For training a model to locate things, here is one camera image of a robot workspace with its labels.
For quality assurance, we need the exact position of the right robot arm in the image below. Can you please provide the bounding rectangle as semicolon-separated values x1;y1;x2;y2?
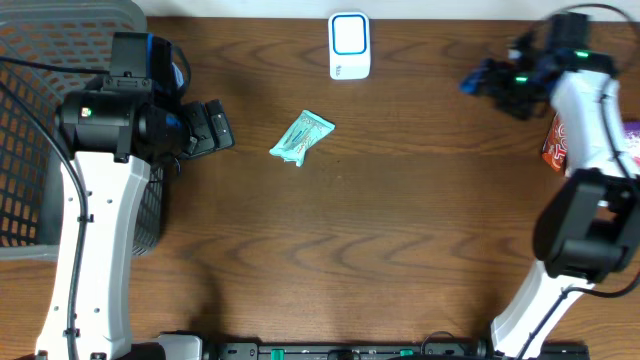
460;4;639;359

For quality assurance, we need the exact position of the orange brown snack bag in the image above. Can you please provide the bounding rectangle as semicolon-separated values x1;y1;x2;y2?
541;114;568;172

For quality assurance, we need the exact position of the grey plastic mesh basket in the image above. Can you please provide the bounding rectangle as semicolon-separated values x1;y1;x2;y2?
1;0;147;261

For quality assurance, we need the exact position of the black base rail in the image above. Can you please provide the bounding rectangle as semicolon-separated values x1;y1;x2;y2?
159;341;591;360

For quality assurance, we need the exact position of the red purple pad package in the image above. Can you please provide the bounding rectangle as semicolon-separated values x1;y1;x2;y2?
624;121;640;166

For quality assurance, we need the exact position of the teal snack wrapper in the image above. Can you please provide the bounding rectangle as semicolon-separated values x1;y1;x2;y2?
269;110;335;167

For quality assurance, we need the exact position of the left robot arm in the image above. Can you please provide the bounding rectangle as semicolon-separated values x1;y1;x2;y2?
34;32;235;359

